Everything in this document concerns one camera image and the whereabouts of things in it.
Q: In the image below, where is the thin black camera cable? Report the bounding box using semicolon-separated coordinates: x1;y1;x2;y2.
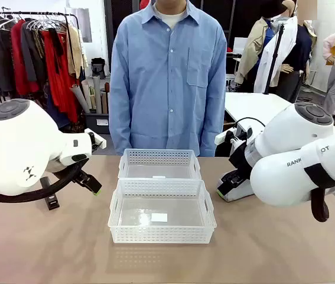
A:
234;117;266;134

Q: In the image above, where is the grey fabric roll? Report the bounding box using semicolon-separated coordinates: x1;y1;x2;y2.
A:
69;84;91;114

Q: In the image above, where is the black stapler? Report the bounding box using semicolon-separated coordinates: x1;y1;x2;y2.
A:
40;176;60;211

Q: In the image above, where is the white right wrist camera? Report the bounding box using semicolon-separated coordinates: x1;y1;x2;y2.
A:
214;130;236;146

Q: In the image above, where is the tall grey cardboard tube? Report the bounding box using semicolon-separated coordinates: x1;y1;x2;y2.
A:
92;76;103;115

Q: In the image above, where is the white perforated plastic basket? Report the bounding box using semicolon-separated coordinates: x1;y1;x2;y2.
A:
117;148;203;180
107;178;217;245

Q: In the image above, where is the dark grey storage box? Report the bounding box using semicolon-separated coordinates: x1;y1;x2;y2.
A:
84;112;110;134

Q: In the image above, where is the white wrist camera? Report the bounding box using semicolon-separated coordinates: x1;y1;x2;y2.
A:
84;128;108;150
214;130;236;146

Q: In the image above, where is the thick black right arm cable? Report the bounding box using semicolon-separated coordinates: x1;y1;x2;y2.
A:
304;162;335;223

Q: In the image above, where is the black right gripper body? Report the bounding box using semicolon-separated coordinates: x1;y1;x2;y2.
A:
228;137;255;179

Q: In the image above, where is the white wall panel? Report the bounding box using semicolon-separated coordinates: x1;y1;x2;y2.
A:
71;7;93;43

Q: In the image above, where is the person in blue shirt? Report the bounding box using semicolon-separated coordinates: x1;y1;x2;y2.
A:
109;0;228;157

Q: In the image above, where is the white work table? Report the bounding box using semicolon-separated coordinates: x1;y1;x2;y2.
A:
225;92;297;131

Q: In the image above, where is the mannequin in white coat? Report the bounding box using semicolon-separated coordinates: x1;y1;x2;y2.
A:
254;16;298;94

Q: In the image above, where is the long red hanging dress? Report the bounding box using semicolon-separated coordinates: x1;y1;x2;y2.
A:
41;29;81;124

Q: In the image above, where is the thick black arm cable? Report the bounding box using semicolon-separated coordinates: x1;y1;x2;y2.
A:
0;161;90;204
304;162;335;223

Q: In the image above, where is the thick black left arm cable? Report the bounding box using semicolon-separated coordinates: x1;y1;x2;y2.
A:
0;161;90;204

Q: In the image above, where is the beige hanging garment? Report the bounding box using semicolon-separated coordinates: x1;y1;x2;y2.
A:
66;25;89;79

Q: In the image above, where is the mannequin in navy top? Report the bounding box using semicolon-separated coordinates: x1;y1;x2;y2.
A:
276;23;313;103

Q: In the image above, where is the red hanging jacket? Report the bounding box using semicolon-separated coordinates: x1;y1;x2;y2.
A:
10;19;40;96

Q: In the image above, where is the navy blue denim garment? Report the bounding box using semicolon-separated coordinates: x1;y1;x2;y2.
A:
45;88;70;128

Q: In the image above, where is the cream paper roll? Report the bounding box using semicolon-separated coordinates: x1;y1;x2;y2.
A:
81;80;95;113

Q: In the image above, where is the charcoal hanging jacket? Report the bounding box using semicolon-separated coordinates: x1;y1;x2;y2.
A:
21;19;49;83

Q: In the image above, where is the white chair back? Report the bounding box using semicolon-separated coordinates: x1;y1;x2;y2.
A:
232;37;248;54

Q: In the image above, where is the mannequin in beige trench coat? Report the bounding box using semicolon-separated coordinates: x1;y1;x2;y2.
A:
234;17;274;86

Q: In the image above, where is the dark grey hanging coat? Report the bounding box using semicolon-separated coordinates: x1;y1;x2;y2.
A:
0;20;17;93

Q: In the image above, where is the brown cardboard tube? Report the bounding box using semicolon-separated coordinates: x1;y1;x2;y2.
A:
104;82;110;115

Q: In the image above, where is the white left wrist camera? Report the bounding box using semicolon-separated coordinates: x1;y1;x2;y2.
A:
84;128;108;150

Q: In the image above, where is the black metal clothes rack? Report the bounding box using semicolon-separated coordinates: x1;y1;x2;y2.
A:
0;11;81;98

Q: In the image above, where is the person's right forearm blue sleeve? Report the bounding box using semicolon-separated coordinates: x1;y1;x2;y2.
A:
109;88;132;155

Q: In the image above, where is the black bag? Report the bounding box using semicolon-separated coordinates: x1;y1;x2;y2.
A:
91;57;106;79

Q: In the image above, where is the black tripod pole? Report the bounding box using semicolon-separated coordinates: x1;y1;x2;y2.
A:
263;23;286;95

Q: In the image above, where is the person's left forearm blue sleeve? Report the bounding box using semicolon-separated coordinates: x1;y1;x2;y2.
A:
201;88;227;157

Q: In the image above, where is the black hat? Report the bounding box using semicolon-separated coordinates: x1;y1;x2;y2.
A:
260;0;288;19

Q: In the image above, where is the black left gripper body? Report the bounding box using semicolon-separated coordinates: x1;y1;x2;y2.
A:
73;169;93;186

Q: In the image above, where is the black hanging scarf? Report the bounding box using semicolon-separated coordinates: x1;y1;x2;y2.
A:
48;28;64;75

